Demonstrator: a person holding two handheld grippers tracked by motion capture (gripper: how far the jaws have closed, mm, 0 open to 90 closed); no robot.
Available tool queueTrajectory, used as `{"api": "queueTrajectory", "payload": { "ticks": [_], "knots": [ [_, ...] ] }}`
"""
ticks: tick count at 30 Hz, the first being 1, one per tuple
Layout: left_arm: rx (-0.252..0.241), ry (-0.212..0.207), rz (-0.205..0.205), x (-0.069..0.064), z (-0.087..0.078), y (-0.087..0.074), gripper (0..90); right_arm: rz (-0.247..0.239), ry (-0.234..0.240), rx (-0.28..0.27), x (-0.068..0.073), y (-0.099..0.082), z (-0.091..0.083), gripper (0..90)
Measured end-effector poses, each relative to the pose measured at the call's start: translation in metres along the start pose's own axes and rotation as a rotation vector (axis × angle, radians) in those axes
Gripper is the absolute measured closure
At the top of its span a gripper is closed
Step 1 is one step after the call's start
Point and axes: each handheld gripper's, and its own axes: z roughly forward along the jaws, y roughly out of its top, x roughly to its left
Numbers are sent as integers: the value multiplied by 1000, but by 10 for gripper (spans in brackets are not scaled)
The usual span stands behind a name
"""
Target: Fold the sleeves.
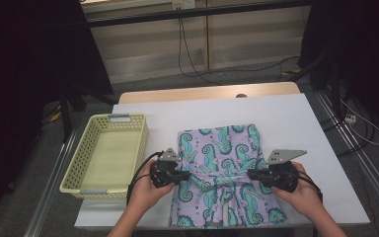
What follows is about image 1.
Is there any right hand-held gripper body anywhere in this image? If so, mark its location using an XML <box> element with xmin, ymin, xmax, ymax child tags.
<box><xmin>253</xmin><ymin>149</ymin><xmax>308</xmax><ymax>194</ymax></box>

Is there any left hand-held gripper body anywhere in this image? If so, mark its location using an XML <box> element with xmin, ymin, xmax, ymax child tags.
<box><xmin>150</xmin><ymin>147</ymin><xmax>191</xmax><ymax>190</ymax></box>

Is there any purple seahorse print garment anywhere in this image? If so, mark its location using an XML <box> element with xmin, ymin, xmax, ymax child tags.
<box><xmin>168</xmin><ymin>123</ymin><xmax>289</xmax><ymax>230</ymax></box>

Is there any yellow perforated plastic basket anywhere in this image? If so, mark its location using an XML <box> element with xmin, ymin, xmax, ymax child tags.
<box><xmin>59</xmin><ymin>113</ymin><xmax>150</xmax><ymax>200</ymax></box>

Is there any person's left hand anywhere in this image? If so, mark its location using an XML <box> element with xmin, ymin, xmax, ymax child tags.
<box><xmin>127</xmin><ymin>164</ymin><xmax>176</xmax><ymax>215</ymax></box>

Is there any person's right hand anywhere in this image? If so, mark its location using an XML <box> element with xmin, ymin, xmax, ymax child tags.
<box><xmin>270</xmin><ymin>161</ymin><xmax>324</xmax><ymax>221</ymax></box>

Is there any white table cover sheet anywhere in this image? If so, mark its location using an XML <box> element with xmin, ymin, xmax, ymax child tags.
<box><xmin>74</xmin><ymin>93</ymin><xmax>371</xmax><ymax>230</ymax></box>

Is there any light wooden table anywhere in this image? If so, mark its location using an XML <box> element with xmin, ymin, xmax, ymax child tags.
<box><xmin>117</xmin><ymin>81</ymin><xmax>301</xmax><ymax>105</ymax></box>

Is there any black metal stand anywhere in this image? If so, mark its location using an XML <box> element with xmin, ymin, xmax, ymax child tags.
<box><xmin>287</xmin><ymin>53</ymin><xmax>343</xmax><ymax>115</ymax></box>

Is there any black tripod stand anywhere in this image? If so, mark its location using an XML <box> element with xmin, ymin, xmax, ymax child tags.
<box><xmin>58</xmin><ymin>83</ymin><xmax>119</xmax><ymax>144</ymax></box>

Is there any black curtain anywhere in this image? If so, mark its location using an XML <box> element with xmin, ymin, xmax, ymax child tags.
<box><xmin>300</xmin><ymin>0</ymin><xmax>379</xmax><ymax>139</ymax></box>
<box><xmin>0</xmin><ymin>0</ymin><xmax>114</xmax><ymax>228</ymax></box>

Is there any black horizontal bar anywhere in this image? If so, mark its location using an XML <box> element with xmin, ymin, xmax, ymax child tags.
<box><xmin>86</xmin><ymin>0</ymin><xmax>312</xmax><ymax>29</ymax></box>

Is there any left hand-held gripper black cable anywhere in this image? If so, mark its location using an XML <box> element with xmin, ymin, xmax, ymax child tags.
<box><xmin>125</xmin><ymin>150</ymin><xmax>164</xmax><ymax>206</ymax></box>

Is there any hand-held gripper black cable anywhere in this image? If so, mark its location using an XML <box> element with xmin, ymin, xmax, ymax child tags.
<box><xmin>125</xmin><ymin>150</ymin><xmax>164</xmax><ymax>206</ymax></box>
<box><xmin>295</xmin><ymin>172</ymin><xmax>324</xmax><ymax>237</ymax></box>

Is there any right hand-held gripper black cable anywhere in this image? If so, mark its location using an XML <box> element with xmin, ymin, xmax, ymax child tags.
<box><xmin>295</xmin><ymin>172</ymin><xmax>324</xmax><ymax>237</ymax></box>

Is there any black floor cable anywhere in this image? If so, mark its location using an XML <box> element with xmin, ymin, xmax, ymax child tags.
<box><xmin>320</xmin><ymin>98</ymin><xmax>378</xmax><ymax>157</ymax></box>

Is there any aluminium floor rail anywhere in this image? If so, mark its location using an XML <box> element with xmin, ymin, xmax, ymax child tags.
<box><xmin>315</xmin><ymin>91</ymin><xmax>379</xmax><ymax>216</ymax></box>
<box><xmin>23</xmin><ymin>129</ymin><xmax>78</xmax><ymax>237</ymax></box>

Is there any white floor cable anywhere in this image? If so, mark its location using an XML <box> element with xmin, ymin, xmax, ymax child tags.
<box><xmin>340</xmin><ymin>98</ymin><xmax>379</xmax><ymax>147</ymax></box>

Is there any black hanging power cable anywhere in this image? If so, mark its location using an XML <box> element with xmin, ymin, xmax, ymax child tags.
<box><xmin>177</xmin><ymin>8</ymin><xmax>302</xmax><ymax>87</ymax></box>

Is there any white wall socket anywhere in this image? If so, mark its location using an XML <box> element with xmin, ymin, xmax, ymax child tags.
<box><xmin>172</xmin><ymin>0</ymin><xmax>196</xmax><ymax>11</ymax></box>

